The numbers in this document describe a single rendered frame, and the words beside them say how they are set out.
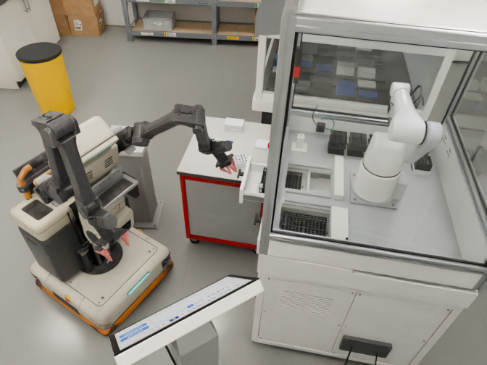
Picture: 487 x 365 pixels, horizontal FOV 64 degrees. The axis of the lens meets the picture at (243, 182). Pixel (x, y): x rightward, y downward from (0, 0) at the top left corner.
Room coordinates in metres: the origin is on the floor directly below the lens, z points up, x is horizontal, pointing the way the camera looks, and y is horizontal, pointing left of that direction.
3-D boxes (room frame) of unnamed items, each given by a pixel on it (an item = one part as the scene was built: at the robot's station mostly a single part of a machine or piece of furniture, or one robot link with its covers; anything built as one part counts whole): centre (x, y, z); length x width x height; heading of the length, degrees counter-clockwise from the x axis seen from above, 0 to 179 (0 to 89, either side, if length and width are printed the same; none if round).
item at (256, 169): (1.59, -0.22, 0.86); 0.40 x 0.26 x 0.06; 81
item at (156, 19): (5.49, 1.27, 0.22); 0.40 x 0.30 x 0.17; 89
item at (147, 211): (2.09, 0.80, 0.38); 0.30 x 0.30 x 0.76; 89
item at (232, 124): (2.26, 0.08, 0.79); 0.13 x 0.09 x 0.05; 82
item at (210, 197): (2.05, 0.08, 0.38); 0.62 x 0.58 x 0.76; 171
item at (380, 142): (1.00, -0.55, 1.52); 0.87 x 0.01 x 0.86; 81
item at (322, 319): (1.48, -0.62, 0.40); 1.03 x 0.95 x 0.80; 171
